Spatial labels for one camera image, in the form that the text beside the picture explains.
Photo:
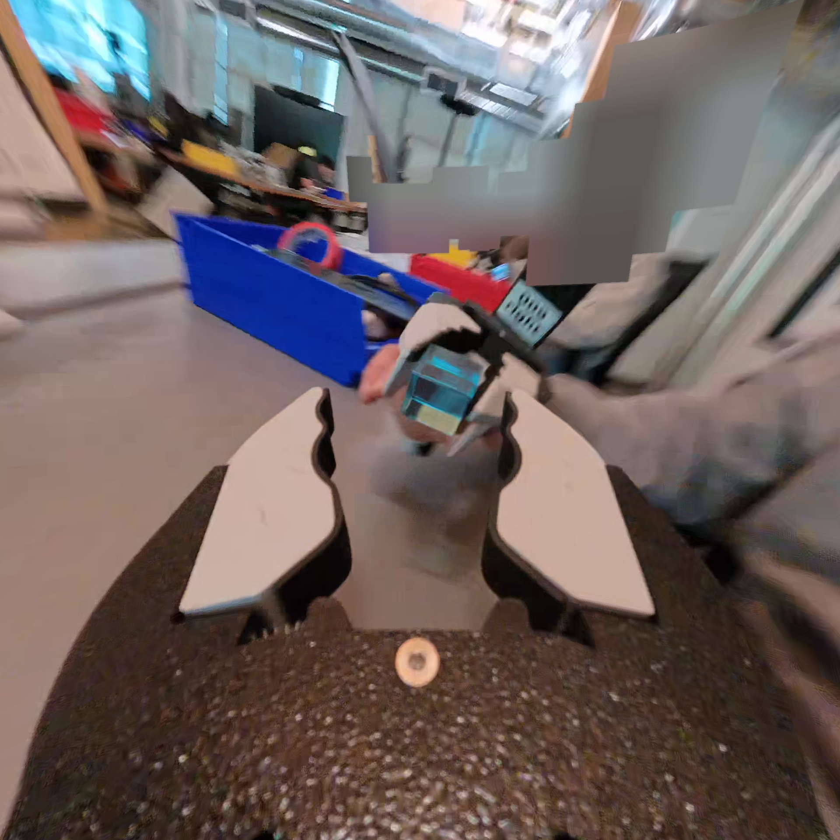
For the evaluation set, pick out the person's right forearm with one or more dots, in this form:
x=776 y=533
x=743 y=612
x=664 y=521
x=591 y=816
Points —
x=683 y=446

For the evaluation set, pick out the grey desk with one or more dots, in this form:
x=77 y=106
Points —
x=105 y=420

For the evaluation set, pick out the red tape roll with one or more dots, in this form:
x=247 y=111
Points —
x=311 y=226

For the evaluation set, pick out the person's right hand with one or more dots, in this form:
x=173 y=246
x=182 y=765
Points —
x=381 y=374

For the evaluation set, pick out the red plastic bin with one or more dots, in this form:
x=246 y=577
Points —
x=460 y=278

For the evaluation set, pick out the blue plastic bin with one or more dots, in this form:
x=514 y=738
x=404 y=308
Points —
x=263 y=302

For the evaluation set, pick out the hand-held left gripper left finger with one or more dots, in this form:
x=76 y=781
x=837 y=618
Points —
x=263 y=525

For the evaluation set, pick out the clear blue cube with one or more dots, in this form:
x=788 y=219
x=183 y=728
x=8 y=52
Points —
x=446 y=391

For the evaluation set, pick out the red storage bin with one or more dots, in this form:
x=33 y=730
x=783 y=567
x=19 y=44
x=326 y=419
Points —
x=82 y=116

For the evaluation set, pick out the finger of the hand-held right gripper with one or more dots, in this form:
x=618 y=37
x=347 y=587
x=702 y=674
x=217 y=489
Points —
x=505 y=400
x=427 y=335

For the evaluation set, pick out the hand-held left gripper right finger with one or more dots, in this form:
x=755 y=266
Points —
x=571 y=532

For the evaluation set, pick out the wooden document stand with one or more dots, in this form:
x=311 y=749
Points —
x=53 y=131

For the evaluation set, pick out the yellow storage bin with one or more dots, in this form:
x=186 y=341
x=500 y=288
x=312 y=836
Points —
x=210 y=158

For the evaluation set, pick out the dark computer monitor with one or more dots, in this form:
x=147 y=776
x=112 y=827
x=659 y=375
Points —
x=298 y=125

